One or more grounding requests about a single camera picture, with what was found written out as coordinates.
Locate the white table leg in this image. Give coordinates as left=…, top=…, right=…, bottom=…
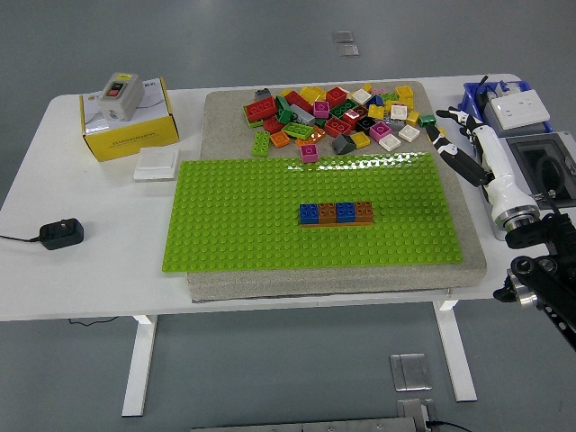
left=121, top=314, right=158, bottom=418
left=432, top=300, right=478, bottom=403

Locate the green studded baseplate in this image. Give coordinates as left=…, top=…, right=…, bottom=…
left=161, top=151, right=464, bottom=274

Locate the grey push-button switch box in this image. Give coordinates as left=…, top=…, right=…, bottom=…
left=96, top=72, right=146, bottom=122

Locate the grey metal bar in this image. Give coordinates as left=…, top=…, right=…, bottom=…
left=191, top=416, right=419, bottom=432

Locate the black power adapter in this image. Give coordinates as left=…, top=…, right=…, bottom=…
left=39, top=218, right=86, bottom=252

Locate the long grey toy brick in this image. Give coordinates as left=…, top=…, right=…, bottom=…
left=290, top=103, right=316, bottom=126

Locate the blue plastic bin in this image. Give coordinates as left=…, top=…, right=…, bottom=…
left=457, top=80, right=555, bottom=149

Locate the dark green toy brick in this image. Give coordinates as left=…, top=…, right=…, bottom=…
left=274, top=94, right=293, bottom=125

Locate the large red toy brick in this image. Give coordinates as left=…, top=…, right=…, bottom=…
left=243, top=96, right=278, bottom=122

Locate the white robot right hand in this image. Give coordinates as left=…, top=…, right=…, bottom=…
left=427, top=106, right=540, bottom=221

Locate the white wall switch plate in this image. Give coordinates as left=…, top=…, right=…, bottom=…
left=132, top=147, right=180, bottom=183

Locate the grey enclosure with window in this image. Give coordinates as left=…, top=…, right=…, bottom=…
left=483, top=130, right=576, bottom=242

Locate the yellow cardboard box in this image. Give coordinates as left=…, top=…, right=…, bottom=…
left=79, top=76, right=181, bottom=163

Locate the black floor cable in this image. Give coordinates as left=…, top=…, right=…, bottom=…
left=427, top=419, right=473, bottom=432

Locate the long lime green brick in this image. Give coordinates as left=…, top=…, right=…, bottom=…
left=251, top=130, right=272, bottom=158
left=282, top=121, right=315, bottom=140

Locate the white wall socket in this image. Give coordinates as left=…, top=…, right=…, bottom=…
left=490, top=89, right=552, bottom=131

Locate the large metal floor plate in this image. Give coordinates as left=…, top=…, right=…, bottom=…
left=389, top=353, right=433, bottom=392

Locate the grey metal device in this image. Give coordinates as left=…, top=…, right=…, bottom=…
left=475, top=91, right=501, bottom=131

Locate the grey-brown mat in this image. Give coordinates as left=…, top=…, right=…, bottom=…
left=187, top=80, right=489, bottom=303

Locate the grey metal bracket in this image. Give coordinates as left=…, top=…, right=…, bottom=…
left=395, top=398, right=437, bottom=432

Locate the grey sloped toy brick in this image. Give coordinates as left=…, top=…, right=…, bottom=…
left=331, top=133, right=356, bottom=155

